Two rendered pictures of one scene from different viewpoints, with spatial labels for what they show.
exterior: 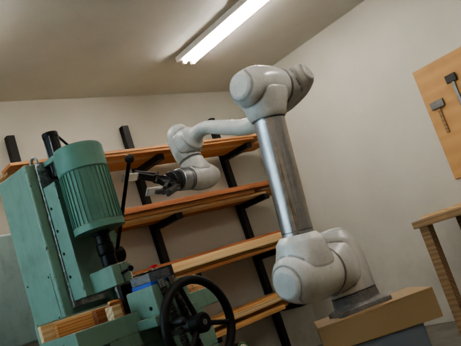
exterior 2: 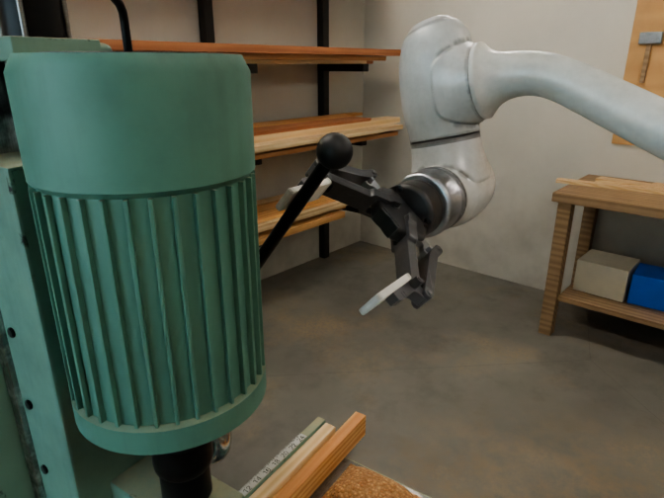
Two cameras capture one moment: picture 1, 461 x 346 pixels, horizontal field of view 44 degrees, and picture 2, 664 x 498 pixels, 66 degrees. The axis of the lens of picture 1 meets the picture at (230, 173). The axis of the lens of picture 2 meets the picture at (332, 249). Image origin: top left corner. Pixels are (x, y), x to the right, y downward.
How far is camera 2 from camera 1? 1.68 m
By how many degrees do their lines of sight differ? 30
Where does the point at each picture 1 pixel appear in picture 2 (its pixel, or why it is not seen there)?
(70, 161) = (94, 153)
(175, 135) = (445, 59)
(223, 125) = (640, 114)
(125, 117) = not seen: outside the picture
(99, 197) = (204, 334)
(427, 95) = (644, 18)
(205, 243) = (269, 104)
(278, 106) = not seen: outside the picture
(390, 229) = (494, 163)
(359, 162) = not seen: hidden behind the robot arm
